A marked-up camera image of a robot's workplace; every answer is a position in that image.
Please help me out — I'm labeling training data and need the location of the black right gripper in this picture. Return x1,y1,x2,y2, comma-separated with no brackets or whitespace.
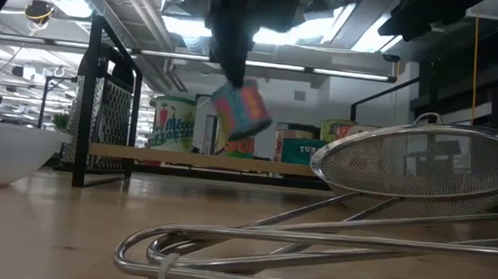
376,0,488,47

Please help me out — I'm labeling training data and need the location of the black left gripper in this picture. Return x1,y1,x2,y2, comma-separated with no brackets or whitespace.
199,0,303,93

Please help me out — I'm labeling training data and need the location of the mixed vegetables can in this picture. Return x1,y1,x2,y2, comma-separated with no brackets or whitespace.
146,94,199,154

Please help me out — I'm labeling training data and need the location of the teal tuna fish can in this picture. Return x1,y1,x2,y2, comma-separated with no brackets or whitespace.
280,136,330,167

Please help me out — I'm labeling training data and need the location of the long LED light bar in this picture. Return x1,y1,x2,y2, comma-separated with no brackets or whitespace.
0,32,400,84

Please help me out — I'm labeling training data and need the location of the large metal mesh strainer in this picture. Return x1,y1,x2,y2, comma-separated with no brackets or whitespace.
223,97,498,275

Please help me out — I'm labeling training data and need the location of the green potted plant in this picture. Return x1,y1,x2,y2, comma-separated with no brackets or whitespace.
50,111,73,133

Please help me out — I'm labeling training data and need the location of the white zip tie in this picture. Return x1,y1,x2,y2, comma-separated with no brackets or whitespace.
149,251,181,279

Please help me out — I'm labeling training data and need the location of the white round bowl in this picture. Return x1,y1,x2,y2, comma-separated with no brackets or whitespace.
0,119,75,197

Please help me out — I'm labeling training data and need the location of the yellow cable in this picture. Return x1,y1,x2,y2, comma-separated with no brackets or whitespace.
467,14,483,126

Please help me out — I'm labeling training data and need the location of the black-handled metal box grater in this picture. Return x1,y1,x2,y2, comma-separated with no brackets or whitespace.
59,40,145,177

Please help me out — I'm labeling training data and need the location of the black ceiling cable reel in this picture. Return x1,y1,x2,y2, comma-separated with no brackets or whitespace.
23,0,57,26

